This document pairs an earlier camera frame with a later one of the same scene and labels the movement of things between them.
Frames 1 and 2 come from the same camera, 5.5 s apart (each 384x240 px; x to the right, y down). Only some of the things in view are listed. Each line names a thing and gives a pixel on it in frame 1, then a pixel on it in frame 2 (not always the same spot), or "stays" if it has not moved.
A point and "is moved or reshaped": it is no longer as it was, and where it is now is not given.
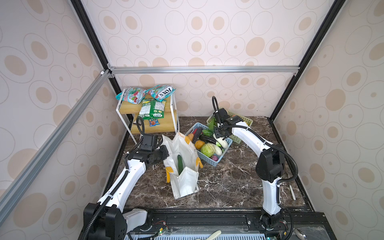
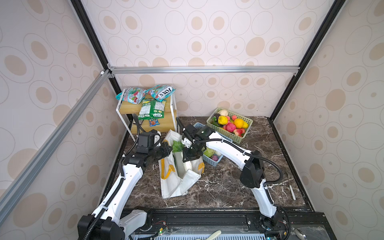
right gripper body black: (219, 132) -> (191, 152)
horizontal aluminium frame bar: (202, 70) stays
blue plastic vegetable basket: (210, 160) stays
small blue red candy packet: (154, 122) stays
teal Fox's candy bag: (161, 92) stays
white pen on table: (292, 193) stays
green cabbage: (208, 149) stays
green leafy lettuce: (208, 133) is moved or reshaped
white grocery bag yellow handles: (175, 144) is moved or reshaped
